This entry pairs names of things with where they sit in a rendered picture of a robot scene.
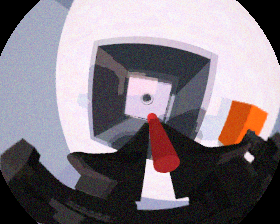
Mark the white square plate with hole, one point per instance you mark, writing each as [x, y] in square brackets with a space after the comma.
[138, 89]

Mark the red peg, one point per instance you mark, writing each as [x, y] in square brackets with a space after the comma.
[164, 155]

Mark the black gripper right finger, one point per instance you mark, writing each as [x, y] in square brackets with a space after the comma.
[198, 161]

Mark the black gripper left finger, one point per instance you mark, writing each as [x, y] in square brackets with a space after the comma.
[125, 166]

